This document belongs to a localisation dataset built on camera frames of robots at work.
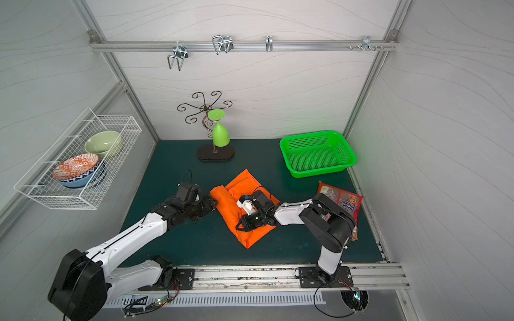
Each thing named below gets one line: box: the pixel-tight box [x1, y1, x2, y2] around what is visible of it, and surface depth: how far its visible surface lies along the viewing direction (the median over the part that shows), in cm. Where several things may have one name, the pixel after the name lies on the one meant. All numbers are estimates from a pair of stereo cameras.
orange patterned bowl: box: [52, 153, 100, 180], surface depth 64 cm
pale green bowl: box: [84, 130, 124, 160], surface depth 72 cm
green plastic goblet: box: [207, 109, 230, 148], surface depth 93 cm
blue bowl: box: [56, 159, 102, 188], surface depth 58 cm
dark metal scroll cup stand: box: [176, 90, 235, 162], surface depth 97 cm
